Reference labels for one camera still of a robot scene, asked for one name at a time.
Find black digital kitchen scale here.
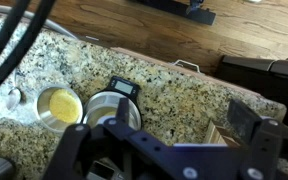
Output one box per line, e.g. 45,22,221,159
102,75,142,103

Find small stainless steel bowl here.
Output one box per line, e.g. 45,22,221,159
82,91,142,132
33,84,84,134

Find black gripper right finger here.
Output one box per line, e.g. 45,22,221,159
227,99,288,180

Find black stand base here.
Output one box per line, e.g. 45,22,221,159
130,0,217,26

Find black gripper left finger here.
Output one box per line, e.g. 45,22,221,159
42,97,172,180

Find yellow grain contents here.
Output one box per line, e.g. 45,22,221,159
48,89,82,124

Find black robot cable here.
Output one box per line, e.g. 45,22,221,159
0,0,58,103
0,0,32,73

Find metal spoon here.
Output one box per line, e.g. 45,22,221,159
4,68,24,113

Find dark inlaid wooden cutting board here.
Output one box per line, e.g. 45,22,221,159
203,119,243,148

